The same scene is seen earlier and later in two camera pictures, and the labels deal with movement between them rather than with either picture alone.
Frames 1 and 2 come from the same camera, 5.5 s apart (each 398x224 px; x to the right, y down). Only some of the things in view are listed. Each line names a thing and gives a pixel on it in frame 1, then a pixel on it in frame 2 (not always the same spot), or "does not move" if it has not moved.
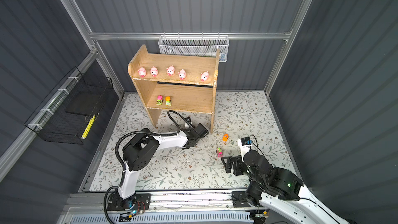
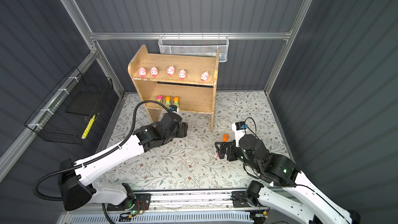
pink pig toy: x=182 y=74 does not move
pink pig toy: x=142 y=71 does not move
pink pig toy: x=204 y=76 does not move
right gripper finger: x=228 y=165 to x=221 y=155
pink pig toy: x=154 y=71 does not move
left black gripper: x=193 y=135 to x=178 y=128
